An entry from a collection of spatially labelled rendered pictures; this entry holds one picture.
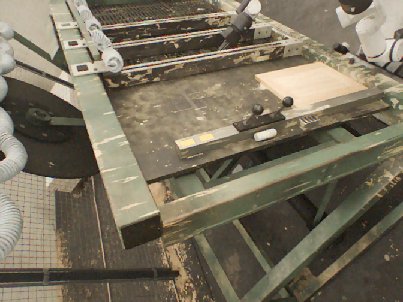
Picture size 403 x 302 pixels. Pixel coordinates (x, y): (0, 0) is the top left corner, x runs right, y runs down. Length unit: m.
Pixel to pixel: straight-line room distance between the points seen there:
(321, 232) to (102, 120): 1.11
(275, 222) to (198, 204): 1.85
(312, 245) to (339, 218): 0.19
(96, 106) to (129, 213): 0.49
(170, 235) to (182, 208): 0.08
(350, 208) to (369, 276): 0.87
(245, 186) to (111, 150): 0.39
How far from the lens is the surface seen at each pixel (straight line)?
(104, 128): 0.95
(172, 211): 0.75
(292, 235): 2.50
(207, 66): 1.47
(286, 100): 1.01
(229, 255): 2.83
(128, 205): 0.71
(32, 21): 6.75
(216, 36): 1.79
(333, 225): 1.53
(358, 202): 1.51
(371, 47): 1.22
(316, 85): 1.46
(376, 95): 1.47
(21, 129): 1.53
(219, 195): 0.79
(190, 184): 0.93
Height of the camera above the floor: 2.23
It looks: 43 degrees down
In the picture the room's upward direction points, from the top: 69 degrees counter-clockwise
